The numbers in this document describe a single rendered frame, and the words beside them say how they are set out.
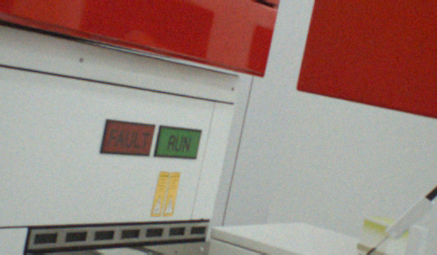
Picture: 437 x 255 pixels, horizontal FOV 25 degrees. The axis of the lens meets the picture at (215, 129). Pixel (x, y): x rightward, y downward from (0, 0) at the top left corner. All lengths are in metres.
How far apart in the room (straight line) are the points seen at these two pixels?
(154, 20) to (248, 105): 3.41
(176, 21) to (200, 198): 0.36
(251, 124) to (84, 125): 3.49
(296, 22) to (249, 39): 3.46
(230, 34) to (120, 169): 0.27
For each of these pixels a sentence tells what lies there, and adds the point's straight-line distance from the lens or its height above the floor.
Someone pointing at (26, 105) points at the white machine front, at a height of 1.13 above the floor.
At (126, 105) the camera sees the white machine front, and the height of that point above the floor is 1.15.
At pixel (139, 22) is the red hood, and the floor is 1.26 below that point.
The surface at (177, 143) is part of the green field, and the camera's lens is 1.49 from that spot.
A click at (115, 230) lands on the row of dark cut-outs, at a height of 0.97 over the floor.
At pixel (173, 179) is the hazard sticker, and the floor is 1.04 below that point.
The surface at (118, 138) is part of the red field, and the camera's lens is 1.37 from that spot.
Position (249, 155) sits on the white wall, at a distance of 4.81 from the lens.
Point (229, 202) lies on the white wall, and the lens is 4.74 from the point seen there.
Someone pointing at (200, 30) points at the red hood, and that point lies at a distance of 1.40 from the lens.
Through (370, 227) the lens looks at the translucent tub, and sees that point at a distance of 1.66.
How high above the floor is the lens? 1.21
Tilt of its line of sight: 3 degrees down
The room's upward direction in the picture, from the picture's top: 12 degrees clockwise
